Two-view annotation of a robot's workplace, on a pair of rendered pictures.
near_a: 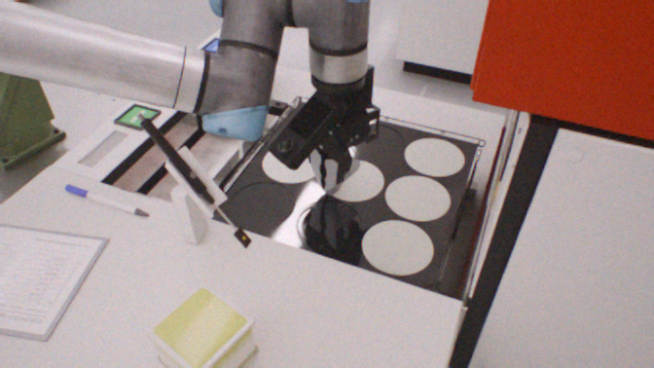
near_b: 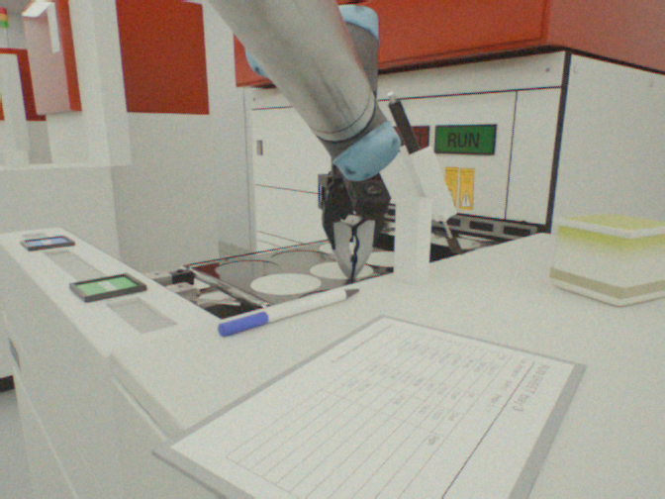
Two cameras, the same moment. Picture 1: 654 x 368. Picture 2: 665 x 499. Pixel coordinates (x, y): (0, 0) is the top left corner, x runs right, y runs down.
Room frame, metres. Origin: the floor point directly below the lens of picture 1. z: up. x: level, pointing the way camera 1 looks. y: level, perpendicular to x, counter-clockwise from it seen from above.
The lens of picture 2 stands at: (0.31, 0.62, 1.11)
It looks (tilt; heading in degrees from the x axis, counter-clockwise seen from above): 14 degrees down; 296
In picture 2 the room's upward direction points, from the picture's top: straight up
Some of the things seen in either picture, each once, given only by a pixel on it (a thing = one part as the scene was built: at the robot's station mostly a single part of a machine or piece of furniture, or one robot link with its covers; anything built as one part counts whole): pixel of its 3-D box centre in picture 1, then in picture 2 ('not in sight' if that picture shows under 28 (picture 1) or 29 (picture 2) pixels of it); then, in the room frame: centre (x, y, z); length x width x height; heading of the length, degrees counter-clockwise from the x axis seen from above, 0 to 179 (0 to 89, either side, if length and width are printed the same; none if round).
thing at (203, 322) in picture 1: (205, 344); (613, 256); (0.27, 0.12, 1.00); 0.07 x 0.07 x 0.07; 52
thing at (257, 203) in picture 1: (352, 180); (341, 271); (0.62, -0.05, 0.90); 0.34 x 0.34 x 0.01; 67
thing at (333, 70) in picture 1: (336, 57); not in sight; (0.60, -0.02, 1.13); 0.08 x 0.08 x 0.05
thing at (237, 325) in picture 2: (106, 201); (297, 308); (0.50, 0.30, 0.97); 0.14 x 0.01 x 0.01; 67
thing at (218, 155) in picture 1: (209, 161); not in sight; (0.71, 0.20, 0.87); 0.36 x 0.08 x 0.03; 157
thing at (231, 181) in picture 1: (254, 153); (241, 296); (0.69, 0.12, 0.90); 0.38 x 0.01 x 0.01; 157
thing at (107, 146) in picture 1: (188, 112); (81, 320); (0.82, 0.26, 0.89); 0.55 x 0.09 x 0.14; 157
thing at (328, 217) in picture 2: not in sight; (337, 219); (0.60, 0.01, 0.99); 0.05 x 0.02 x 0.09; 41
